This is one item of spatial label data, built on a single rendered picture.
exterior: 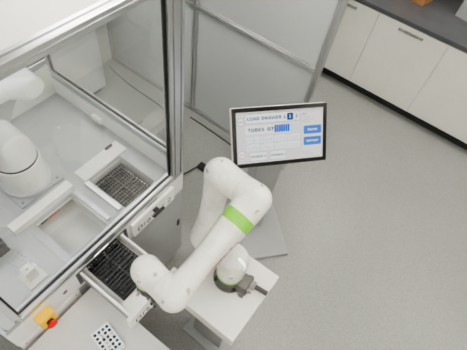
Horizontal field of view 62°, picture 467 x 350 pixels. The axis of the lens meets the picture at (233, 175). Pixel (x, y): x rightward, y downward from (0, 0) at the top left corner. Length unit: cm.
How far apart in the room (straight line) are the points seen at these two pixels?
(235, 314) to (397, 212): 198
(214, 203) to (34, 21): 83
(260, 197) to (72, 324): 104
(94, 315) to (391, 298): 201
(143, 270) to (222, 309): 58
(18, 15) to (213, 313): 133
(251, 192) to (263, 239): 158
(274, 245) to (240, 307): 113
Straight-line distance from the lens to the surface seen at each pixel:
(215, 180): 139
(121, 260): 186
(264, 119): 203
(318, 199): 324
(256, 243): 288
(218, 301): 184
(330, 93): 413
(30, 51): 104
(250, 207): 133
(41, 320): 183
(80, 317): 195
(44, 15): 118
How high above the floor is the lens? 259
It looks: 54 degrees down
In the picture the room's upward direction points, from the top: 11 degrees clockwise
